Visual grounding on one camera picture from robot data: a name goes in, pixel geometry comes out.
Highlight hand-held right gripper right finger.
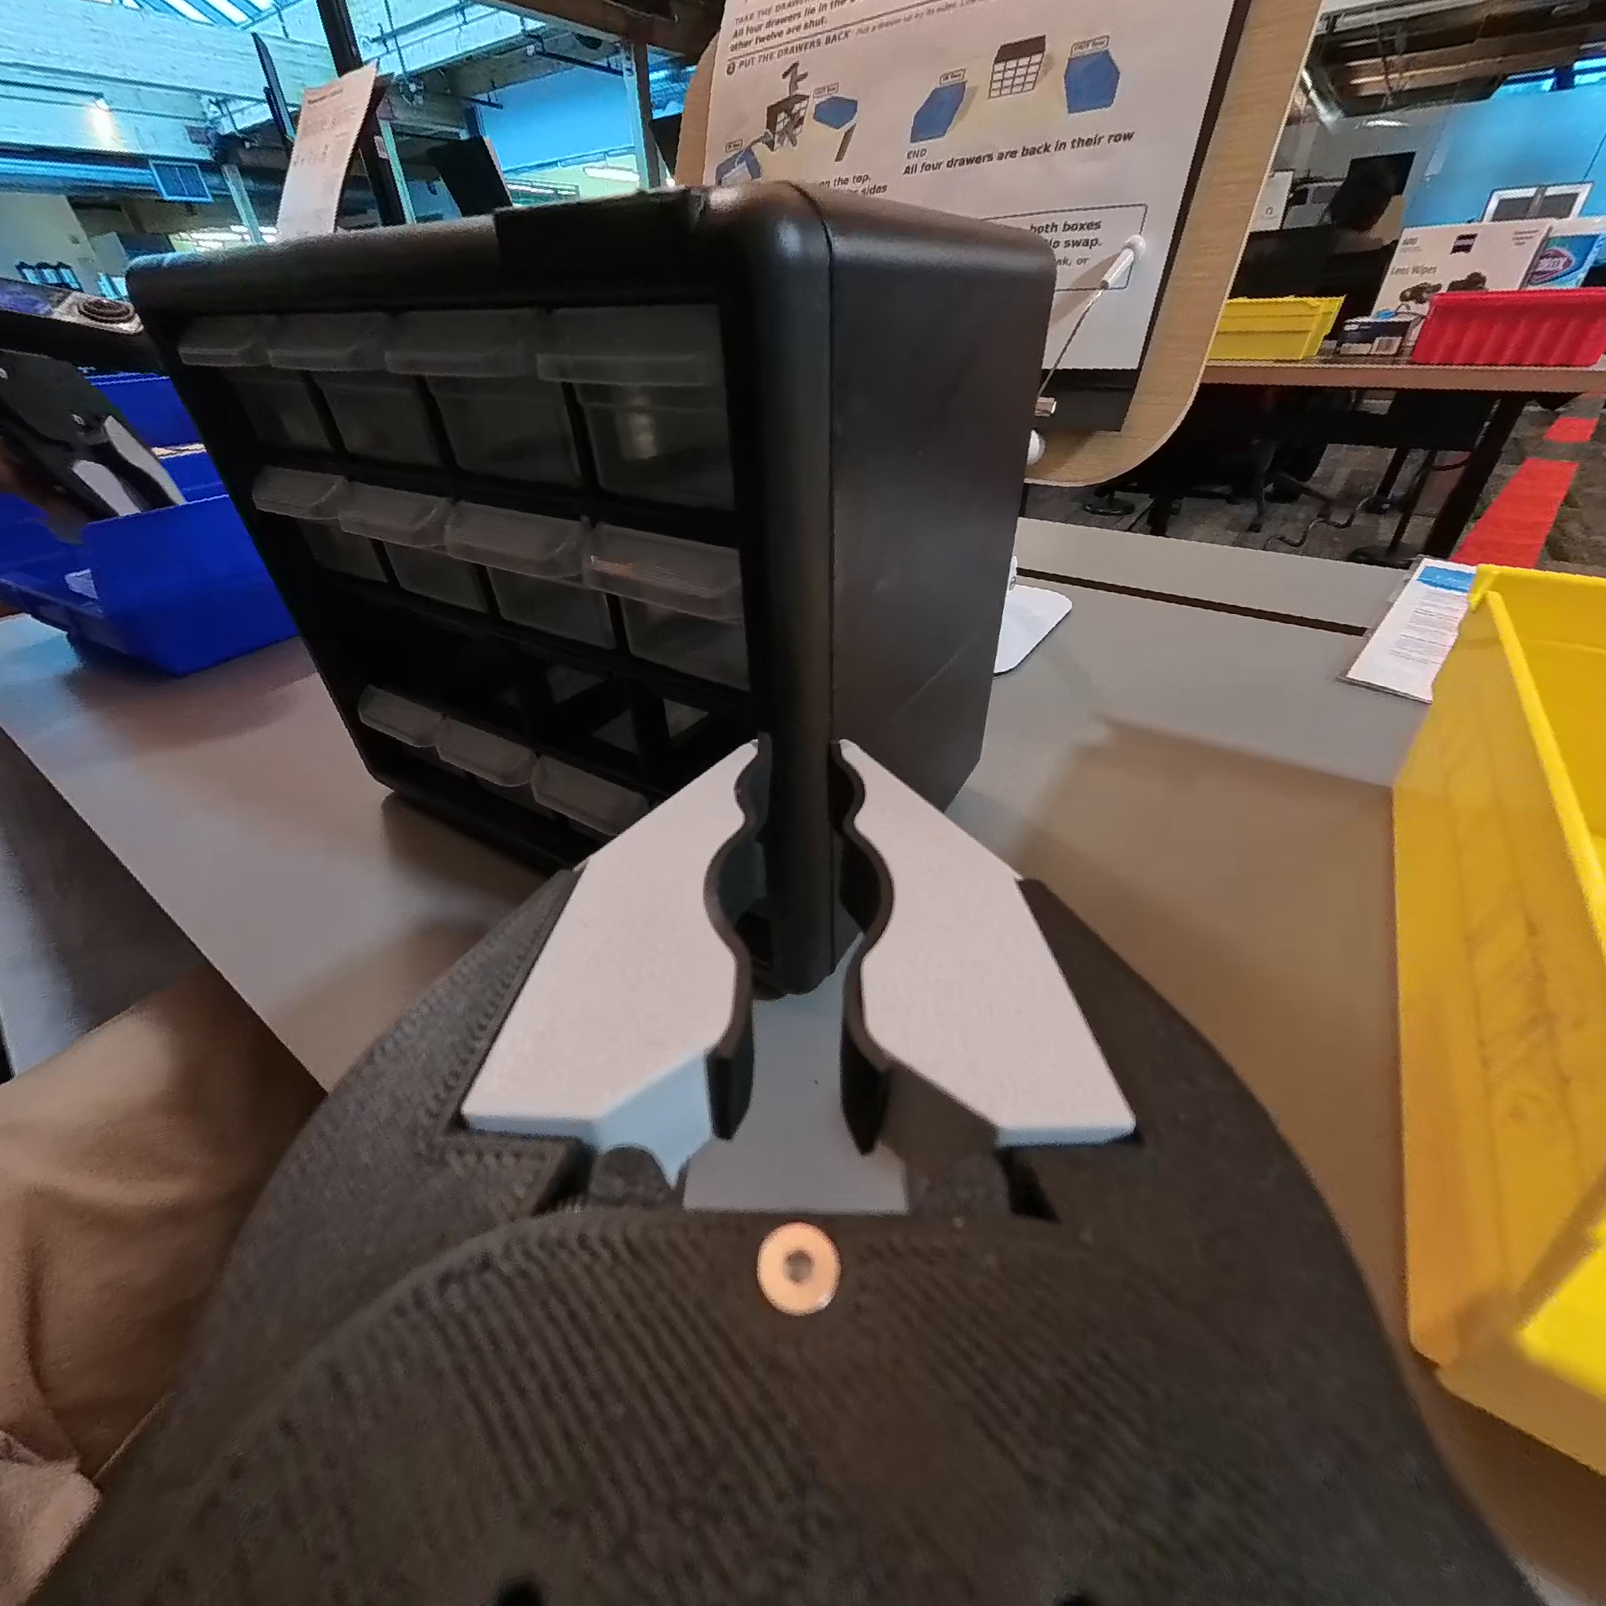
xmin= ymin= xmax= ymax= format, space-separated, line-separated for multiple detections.
xmin=834 ymin=739 xmax=1143 ymax=1182

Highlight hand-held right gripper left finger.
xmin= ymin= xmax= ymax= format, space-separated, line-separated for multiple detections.
xmin=459 ymin=739 xmax=772 ymax=1192

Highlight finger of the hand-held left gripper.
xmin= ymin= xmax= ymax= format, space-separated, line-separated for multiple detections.
xmin=65 ymin=416 xmax=189 ymax=523

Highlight blue storage bin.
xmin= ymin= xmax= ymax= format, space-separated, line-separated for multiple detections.
xmin=0 ymin=370 xmax=300 ymax=679

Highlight black drawer cabinet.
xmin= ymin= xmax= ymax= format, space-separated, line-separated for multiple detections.
xmin=126 ymin=180 xmax=1057 ymax=997

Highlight large yellow storage bin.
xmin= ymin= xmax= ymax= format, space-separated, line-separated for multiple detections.
xmin=1392 ymin=565 xmax=1606 ymax=1477

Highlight grey desk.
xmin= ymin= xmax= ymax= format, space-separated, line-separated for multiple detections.
xmin=0 ymin=519 xmax=1606 ymax=1584

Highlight white sign stand base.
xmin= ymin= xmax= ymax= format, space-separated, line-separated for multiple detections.
xmin=996 ymin=584 xmax=1075 ymax=676

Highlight small standing paper sign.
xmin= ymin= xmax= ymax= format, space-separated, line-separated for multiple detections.
xmin=273 ymin=60 xmax=381 ymax=242

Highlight rows of clear cabinet drawers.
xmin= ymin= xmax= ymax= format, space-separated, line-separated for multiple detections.
xmin=176 ymin=305 xmax=751 ymax=836

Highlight laminated instruction sheet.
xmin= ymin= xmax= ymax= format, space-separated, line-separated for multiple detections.
xmin=1340 ymin=555 xmax=1488 ymax=704

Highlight long red floor tape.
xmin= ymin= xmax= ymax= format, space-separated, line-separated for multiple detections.
xmin=1455 ymin=458 xmax=1585 ymax=563

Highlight small yellow parts bin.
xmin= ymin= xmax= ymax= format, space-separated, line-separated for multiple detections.
xmin=1210 ymin=295 xmax=1346 ymax=364

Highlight wooden side table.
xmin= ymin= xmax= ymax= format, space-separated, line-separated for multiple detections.
xmin=1197 ymin=358 xmax=1606 ymax=561

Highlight red parts bin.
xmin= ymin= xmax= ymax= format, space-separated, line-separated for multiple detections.
xmin=1411 ymin=289 xmax=1606 ymax=370

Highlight wooden sign board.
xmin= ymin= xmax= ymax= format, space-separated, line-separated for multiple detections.
xmin=675 ymin=0 xmax=1325 ymax=492

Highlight white printed box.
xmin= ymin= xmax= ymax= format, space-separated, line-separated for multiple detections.
xmin=1373 ymin=226 xmax=1547 ymax=318

